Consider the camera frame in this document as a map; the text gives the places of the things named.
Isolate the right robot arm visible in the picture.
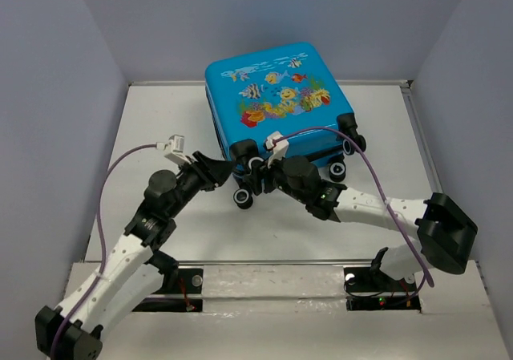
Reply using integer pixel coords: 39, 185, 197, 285
244, 156, 478, 289

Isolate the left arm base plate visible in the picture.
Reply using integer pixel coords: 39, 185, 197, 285
132, 267, 204, 313

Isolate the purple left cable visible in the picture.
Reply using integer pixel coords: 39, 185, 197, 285
47, 142, 169, 360

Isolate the blue hard-shell suitcase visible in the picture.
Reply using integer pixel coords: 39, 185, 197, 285
204, 42, 366, 209

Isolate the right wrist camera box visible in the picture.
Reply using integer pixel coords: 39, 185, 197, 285
265, 131, 289, 168

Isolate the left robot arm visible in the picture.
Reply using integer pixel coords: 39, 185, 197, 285
34, 152, 233, 359

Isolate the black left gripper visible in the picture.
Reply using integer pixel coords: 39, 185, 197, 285
168, 151, 237, 217

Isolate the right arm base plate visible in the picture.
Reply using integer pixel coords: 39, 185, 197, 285
343, 248, 422, 312

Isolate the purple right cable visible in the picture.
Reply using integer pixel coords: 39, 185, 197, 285
268, 126, 436, 289

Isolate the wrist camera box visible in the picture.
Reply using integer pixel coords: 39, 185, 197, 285
163, 134, 191, 168
265, 131, 289, 168

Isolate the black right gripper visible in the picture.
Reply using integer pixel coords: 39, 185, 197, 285
244, 148, 309, 204

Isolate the purple cable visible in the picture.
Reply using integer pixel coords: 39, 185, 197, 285
268, 126, 436, 289
47, 142, 169, 360

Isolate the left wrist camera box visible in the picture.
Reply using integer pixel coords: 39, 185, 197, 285
163, 134, 191, 168

